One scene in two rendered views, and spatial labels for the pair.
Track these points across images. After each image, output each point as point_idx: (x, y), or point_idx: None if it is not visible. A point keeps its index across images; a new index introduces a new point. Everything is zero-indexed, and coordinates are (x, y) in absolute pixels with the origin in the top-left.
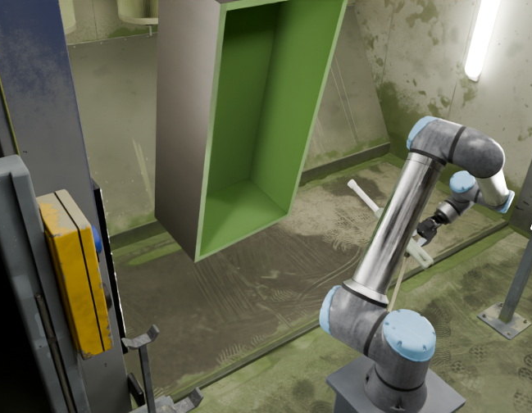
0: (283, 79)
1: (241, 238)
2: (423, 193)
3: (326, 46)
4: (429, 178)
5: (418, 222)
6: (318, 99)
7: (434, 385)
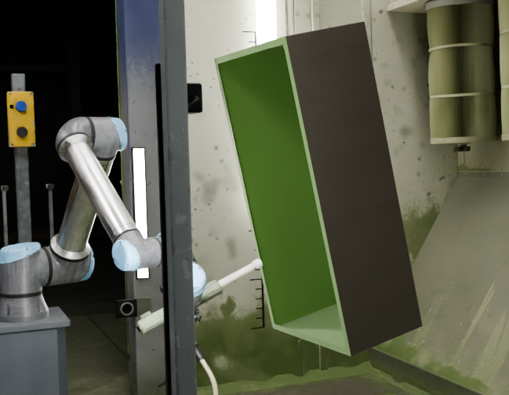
0: (368, 166)
1: (304, 338)
2: None
3: (310, 109)
4: None
5: (74, 194)
6: (310, 171)
7: (7, 324)
